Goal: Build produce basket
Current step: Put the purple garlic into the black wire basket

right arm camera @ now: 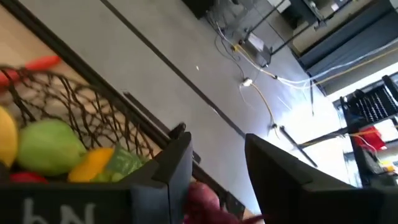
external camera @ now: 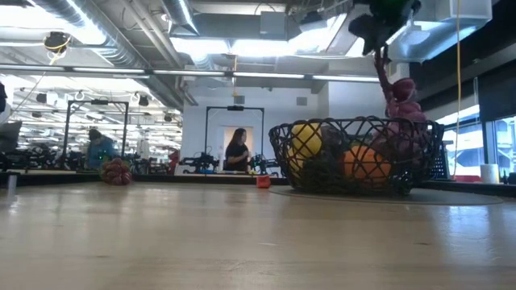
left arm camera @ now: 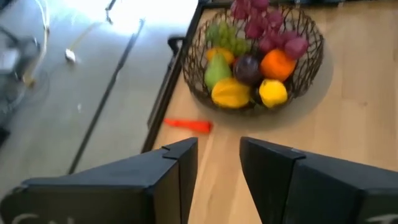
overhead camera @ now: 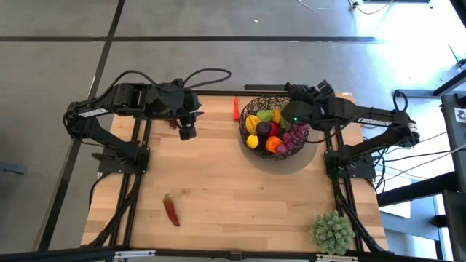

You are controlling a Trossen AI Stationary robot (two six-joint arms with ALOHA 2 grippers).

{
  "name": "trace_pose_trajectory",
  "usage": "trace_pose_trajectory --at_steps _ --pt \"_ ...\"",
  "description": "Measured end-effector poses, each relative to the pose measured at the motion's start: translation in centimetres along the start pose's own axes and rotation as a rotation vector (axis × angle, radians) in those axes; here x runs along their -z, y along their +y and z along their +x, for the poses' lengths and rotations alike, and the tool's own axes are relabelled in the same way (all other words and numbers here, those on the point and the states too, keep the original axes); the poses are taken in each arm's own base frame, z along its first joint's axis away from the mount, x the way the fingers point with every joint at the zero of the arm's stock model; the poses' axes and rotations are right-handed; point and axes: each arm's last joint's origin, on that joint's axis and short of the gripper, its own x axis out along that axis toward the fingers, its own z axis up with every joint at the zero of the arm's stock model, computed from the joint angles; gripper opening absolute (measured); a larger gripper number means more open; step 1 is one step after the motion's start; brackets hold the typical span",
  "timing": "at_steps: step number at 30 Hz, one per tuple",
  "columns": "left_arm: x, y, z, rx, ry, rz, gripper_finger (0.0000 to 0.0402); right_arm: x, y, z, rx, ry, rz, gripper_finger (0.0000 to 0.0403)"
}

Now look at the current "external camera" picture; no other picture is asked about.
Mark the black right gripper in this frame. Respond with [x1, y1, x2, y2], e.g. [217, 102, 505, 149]
[348, 0, 422, 58]

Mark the purple grape bunch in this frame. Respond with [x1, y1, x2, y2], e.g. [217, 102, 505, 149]
[372, 48, 429, 162]

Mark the dark purple fruit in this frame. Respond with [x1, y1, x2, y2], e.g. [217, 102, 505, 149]
[322, 126, 345, 152]

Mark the yellow lemon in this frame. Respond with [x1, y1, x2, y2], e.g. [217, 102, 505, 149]
[290, 122, 324, 160]

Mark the orange fruit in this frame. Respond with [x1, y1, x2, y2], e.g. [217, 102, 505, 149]
[342, 144, 393, 183]

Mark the dark green avocado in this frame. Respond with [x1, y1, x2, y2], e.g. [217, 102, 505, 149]
[304, 156, 343, 190]

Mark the yellow starfruit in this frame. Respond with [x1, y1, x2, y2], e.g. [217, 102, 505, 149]
[286, 147, 307, 174]

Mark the long ceiling light bar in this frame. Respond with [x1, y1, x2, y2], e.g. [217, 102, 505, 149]
[0, 63, 389, 84]

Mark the person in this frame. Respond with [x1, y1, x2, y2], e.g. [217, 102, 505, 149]
[223, 127, 252, 173]
[85, 128, 117, 169]

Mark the white paper roll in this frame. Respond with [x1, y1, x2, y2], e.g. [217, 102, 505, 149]
[479, 163, 501, 184]

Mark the dark red grape bunch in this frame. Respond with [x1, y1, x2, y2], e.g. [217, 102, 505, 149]
[100, 157, 134, 187]

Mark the yellow hanging cable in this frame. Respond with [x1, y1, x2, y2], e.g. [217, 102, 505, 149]
[454, 0, 461, 180]

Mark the black wire basket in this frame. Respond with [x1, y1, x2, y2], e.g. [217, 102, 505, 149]
[268, 116, 446, 198]

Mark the black gantry frame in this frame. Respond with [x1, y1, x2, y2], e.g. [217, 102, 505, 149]
[204, 106, 266, 175]
[63, 99, 130, 159]

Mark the silver ventilation duct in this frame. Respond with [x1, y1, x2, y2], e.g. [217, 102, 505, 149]
[31, 0, 186, 110]

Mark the black ceiling camera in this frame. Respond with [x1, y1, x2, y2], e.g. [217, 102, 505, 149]
[42, 31, 73, 56]

